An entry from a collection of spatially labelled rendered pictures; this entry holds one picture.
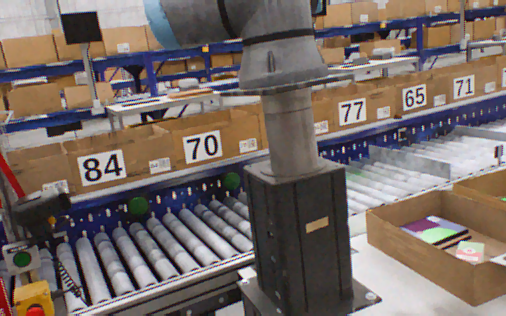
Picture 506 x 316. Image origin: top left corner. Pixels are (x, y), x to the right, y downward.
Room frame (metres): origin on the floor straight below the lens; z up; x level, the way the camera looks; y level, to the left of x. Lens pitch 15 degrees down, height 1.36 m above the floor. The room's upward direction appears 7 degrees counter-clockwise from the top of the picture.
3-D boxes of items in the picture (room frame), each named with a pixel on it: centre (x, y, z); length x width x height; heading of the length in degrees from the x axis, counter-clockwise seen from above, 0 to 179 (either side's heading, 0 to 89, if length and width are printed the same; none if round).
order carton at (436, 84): (2.43, -0.90, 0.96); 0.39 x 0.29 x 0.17; 115
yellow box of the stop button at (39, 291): (0.93, 0.49, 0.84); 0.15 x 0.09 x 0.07; 115
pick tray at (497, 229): (1.05, -0.51, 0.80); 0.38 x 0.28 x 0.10; 20
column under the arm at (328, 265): (0.96, -0.10, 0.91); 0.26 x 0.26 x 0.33; 21
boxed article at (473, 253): (0.97, -0.51, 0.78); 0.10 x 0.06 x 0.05; 145
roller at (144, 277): (1.33, 0.41, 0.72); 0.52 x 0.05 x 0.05; 25
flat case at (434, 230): (1.14, -0.47, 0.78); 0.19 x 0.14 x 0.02; 114
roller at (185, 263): (1.39, 0.30, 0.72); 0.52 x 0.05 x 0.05; 25
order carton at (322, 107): (2.11, -0.18, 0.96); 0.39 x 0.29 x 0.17; 115
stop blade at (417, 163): (1.83, -0.68, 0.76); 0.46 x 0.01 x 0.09; 25
